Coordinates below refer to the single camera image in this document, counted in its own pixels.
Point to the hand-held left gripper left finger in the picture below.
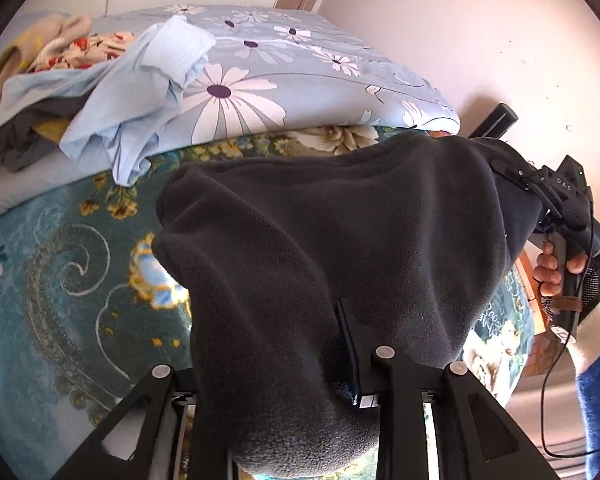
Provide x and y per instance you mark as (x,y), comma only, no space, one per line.
(152,390)

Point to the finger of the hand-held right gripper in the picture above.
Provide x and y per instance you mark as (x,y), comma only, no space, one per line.
(512,174)

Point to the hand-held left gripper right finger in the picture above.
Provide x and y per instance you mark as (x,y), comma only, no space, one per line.
(352,360)

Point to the dark grey and white fleece jacket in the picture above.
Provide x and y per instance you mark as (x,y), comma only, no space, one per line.
(330,235)

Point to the person's right forearm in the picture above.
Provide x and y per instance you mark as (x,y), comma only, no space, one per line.
(597,390)

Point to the person's right hand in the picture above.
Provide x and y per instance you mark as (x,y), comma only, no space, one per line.
(547,270)

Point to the black bar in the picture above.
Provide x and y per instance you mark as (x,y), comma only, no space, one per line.
(497,121)

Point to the teal floral blanket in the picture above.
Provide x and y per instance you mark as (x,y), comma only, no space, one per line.
(55,285)

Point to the light blue daisy duvet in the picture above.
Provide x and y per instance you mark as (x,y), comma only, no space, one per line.
(290,60)

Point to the dark grey cloth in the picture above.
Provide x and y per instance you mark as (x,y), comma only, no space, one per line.
(15,147)

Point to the yellow cloth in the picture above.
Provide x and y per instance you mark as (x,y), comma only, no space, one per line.
(47,131)

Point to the light blue shirt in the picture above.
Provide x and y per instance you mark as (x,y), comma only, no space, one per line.
(120,100)

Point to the red floral cloth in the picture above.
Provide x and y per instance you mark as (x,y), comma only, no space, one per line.
(90,45)

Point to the beige fleece garment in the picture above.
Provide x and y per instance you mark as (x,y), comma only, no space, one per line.
(60,27)

